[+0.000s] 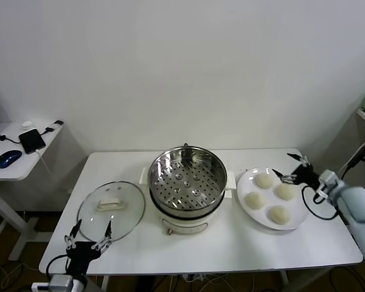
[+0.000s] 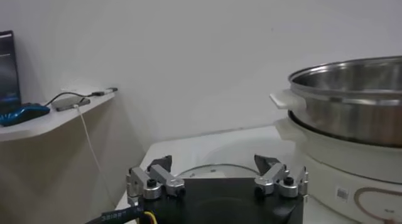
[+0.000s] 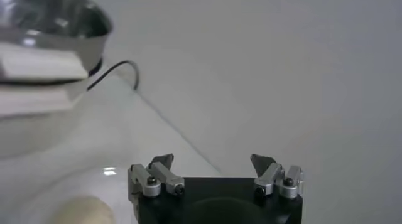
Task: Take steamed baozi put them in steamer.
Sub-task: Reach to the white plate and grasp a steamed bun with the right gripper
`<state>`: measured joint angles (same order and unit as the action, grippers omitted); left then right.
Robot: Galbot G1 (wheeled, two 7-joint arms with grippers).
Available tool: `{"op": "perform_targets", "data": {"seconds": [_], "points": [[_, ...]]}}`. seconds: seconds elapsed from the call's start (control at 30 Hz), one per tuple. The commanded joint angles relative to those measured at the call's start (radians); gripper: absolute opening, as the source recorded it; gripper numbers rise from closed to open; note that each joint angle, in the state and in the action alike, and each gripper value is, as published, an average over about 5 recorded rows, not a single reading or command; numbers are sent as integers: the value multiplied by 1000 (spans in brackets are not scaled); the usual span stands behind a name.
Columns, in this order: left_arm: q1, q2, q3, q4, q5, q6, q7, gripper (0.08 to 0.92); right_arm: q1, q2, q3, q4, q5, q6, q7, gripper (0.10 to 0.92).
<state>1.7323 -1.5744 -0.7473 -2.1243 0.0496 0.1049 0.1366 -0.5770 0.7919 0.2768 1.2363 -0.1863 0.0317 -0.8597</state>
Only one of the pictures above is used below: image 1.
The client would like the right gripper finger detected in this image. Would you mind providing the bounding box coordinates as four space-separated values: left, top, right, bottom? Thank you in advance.
287 153 310 168
272 169 296 184

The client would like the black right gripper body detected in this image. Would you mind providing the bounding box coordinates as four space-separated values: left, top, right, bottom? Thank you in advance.
291 165 322 191

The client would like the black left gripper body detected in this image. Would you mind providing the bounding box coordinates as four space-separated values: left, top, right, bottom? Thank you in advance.
65 241 100 276

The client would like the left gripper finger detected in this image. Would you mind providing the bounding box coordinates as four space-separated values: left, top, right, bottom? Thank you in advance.
63 219 83 251
91 219 114 252

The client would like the white steamed baozi bun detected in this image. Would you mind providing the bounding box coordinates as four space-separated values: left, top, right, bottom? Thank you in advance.
267 205 292 225
245 191 266 211
254 173 275 190
274 183 298 201

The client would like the glass lid with white handle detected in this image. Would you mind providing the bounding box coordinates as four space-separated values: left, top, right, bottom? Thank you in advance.
77 181 147 243

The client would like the perforated stainless steel steamer pot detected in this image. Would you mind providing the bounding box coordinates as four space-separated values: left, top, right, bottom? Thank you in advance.
139 147 237 218

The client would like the white round plate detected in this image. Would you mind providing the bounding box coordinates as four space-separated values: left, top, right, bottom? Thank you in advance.
236 167 310 231

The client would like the white electric cooker base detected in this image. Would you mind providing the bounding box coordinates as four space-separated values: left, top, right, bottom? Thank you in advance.
139 165 237 237

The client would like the white side table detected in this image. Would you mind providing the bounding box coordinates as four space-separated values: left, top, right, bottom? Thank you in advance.
0 120 64 262

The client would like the white power strip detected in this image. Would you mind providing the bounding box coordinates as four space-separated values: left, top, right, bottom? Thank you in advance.
182 273 207 282

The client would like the blue computer mouse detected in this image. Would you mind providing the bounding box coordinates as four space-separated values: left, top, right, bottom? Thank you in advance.
0 149 23 169

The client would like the black smartphone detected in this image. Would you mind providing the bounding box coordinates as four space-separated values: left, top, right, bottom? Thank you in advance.
18 128 47 155

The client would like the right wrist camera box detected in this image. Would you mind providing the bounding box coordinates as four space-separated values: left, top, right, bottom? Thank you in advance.
318 169 338 195

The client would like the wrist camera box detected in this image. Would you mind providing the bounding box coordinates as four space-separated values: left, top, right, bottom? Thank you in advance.
30 273 75 292
318 169 338 195

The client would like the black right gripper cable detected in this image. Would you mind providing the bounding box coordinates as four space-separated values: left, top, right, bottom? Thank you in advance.
301 184 343 220

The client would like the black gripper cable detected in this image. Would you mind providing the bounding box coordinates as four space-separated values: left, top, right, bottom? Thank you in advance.
45 254 71 276
301 184 343 220

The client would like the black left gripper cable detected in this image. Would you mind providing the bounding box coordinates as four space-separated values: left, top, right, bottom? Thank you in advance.
45 254 71 276

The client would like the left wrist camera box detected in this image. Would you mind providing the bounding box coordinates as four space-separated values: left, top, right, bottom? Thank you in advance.
30 273 75 292

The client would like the black power adapter cable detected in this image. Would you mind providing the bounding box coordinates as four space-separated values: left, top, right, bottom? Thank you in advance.
340 145 365 189

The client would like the white charging cable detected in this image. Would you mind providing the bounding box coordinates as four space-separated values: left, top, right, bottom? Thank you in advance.
35 148 54 180

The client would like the black usb adapter cable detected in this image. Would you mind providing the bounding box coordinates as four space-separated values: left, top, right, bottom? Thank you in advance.
41 120 64 134

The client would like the black laptop cable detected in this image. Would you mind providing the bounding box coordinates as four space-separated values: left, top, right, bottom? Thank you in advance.
0 133 22 144

